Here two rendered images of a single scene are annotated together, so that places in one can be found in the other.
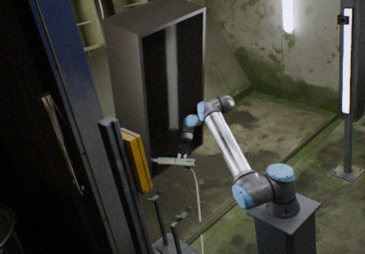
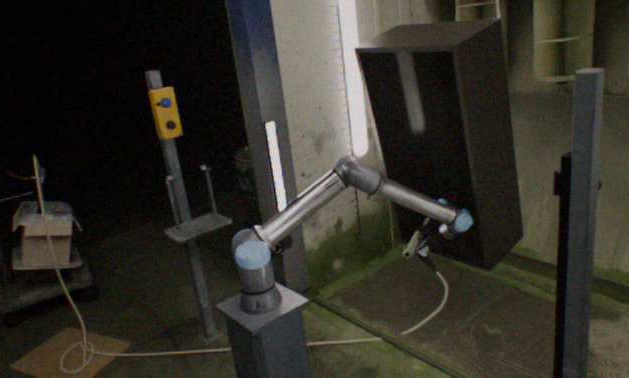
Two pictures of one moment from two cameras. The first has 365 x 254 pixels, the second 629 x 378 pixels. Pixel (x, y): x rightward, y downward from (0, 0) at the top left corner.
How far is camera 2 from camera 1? 338 cm
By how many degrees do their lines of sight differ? 82
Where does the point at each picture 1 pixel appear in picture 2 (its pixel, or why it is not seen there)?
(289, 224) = (230, 305)
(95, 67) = not seen: hidden behind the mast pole
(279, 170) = (249, 248)
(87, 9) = (552, 23)
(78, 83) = (243, 59)
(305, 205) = (255, 319)
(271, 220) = not seen: hidden behind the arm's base
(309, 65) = not seen: outside the picture
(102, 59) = (610, 111)
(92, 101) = (250, 80)
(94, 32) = (554, 59)
